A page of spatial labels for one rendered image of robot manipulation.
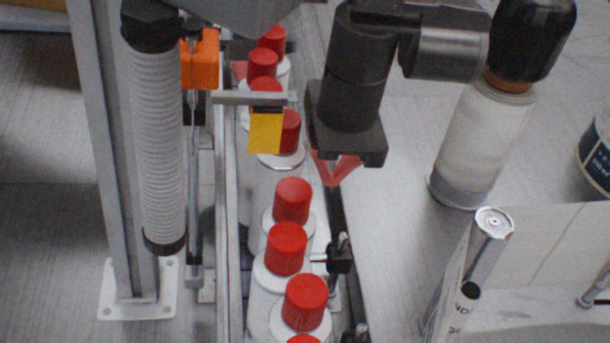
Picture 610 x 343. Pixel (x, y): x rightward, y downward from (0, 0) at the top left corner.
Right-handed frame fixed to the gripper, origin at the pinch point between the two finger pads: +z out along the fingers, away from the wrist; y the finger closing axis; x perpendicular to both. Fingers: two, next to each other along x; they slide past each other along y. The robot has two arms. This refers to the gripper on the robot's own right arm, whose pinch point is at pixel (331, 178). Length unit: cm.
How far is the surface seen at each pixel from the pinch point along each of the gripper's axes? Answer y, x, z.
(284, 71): 14.9, 4.0, -2.5
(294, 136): 0.2, 4.5, -5.7
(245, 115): 6.3, 9.0, -3.0
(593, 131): 17.8, -42.5, 8.1
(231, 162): 7.5, 10.1, 5.4
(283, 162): -0.6, 5.4, -2.9
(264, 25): -15.5, 10.2, -28.0
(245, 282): -3.8, 8.3, 13.5
